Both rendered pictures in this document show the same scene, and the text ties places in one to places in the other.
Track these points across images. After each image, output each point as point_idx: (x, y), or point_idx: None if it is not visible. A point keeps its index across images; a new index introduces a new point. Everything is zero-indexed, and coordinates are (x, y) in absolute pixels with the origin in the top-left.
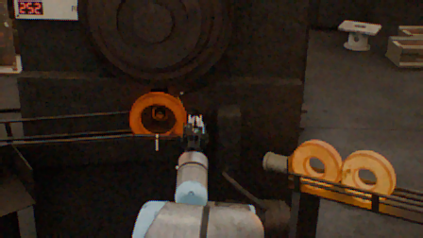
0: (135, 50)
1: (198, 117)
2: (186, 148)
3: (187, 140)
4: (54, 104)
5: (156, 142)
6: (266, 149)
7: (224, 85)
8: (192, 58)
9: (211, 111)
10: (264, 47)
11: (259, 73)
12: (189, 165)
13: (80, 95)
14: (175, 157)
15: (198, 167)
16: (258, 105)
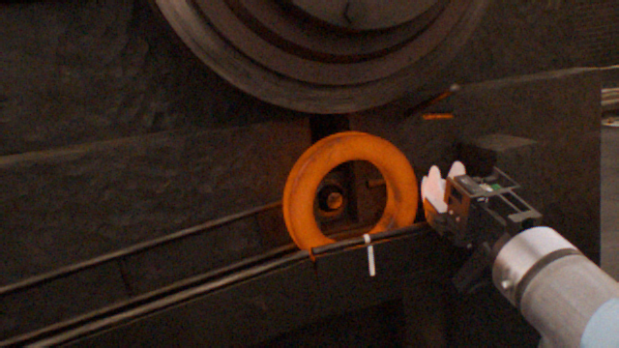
0: None
1: (420, 185)
2: (471, 240)
3: (478, 215)
4: (71, 230)
5: (368, 253)
6: (551, 224)
7: (463, 98)
8: (446, 2)
9: (443, 165)
10: (511, 11)
11: (506, 69)
12: (562, 262)
13: (141, 190)
14: (415, 281)
15: (586, 260)
16: (529, 130)
